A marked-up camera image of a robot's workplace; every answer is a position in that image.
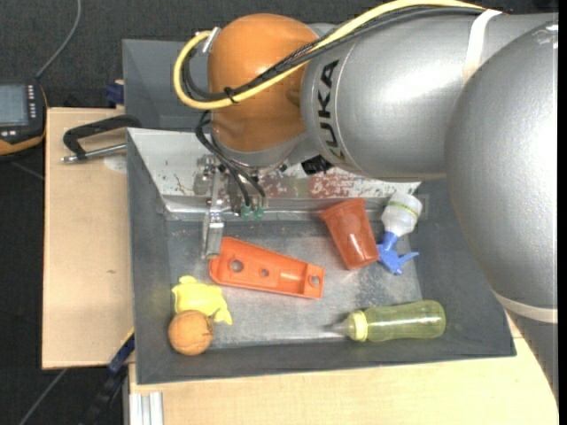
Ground orange translucent plastic cup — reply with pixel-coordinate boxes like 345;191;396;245
319;197;382;272

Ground white spray bottle blue trigger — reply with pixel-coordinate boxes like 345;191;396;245
376;192;424;277

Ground orange flat plastic holder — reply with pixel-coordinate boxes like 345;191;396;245
207;236;327;301

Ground grey metal bin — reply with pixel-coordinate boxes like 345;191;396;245
121;38;517;385

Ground brown cardboard board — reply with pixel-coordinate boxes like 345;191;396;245
41;106;136;371

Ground yellow-green clear baby bottle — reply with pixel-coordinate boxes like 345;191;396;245
326;299;447;344

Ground orange fruit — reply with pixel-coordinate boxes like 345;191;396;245
167;309;215;357

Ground black cylinder on white bracket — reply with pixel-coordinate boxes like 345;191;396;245
299;153;332;177

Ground yellow soft toy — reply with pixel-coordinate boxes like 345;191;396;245
170;274;234;327

